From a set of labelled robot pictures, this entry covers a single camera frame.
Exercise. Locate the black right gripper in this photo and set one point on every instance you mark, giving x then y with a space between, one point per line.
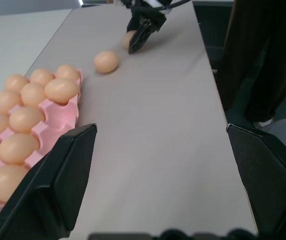
155 21

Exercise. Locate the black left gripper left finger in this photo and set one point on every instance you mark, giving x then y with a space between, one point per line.
45 190

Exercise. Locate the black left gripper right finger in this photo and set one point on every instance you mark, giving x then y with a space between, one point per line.
270 180

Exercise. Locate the pink egg tray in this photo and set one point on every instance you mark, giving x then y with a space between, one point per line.
54 115

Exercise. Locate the grey round base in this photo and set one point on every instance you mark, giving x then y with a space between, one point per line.
285 136

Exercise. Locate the person in dark trousers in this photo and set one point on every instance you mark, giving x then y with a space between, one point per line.
258 62

